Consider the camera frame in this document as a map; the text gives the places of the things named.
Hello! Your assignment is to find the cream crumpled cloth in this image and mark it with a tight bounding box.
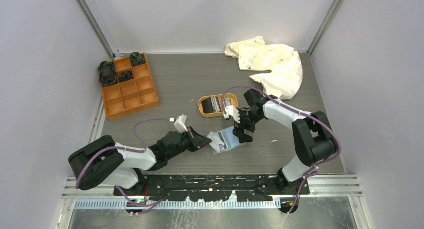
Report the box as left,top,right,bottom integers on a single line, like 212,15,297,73
224,36,304,100

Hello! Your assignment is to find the green card holder wallet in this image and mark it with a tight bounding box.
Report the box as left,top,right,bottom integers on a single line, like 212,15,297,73
211,126,246,156

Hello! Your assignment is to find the black cable bundle left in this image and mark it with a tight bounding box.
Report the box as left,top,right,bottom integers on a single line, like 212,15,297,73
99,69,119,87

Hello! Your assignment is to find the tan oval card tray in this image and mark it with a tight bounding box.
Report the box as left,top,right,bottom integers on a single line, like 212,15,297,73
198,93,239,118

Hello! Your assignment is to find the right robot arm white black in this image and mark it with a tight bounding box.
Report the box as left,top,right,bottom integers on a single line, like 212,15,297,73
224,88,340,195

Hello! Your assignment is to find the white credit card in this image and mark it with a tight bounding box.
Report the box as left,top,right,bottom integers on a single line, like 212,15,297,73
207,132,226,154

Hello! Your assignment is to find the dark bundle outside tray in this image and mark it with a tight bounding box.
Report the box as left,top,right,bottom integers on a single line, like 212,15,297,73
97,60,116,73

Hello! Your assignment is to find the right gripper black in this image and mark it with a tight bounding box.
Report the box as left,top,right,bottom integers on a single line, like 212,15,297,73
233,108,263,144

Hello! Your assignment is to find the stack of credit cards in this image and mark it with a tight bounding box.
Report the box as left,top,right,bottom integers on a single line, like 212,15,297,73
201,96,224,114

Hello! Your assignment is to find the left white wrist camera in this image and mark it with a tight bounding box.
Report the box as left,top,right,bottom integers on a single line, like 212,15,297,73
169,114,188,134

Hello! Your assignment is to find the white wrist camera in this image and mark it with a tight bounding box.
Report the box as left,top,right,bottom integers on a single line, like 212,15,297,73
169,114,188,134
223,105,241,124

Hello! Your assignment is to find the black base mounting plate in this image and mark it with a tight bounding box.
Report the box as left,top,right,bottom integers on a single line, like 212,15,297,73
124,174,310,202

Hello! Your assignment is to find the black cable bundle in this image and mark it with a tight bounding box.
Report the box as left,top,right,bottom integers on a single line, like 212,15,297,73
99,69,119,87
118,70,134,83

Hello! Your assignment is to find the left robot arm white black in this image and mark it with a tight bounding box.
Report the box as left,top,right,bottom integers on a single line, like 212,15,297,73
68,127,212,196

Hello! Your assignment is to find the black cable bundle middle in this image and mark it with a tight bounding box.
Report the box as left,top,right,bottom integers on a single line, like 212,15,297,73
118,70,134,83

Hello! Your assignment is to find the dark bundle top compartment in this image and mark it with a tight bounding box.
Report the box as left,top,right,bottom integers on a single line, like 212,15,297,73
129,52,146,67

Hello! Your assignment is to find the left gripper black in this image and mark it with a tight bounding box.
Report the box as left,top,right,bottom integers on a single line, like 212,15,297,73
167,126,211,160

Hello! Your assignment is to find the orange compartment organizer tray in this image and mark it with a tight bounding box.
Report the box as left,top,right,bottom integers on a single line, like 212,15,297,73
99,52,161,121

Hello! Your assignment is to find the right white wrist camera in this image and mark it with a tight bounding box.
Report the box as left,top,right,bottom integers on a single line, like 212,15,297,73
223,105,241,124

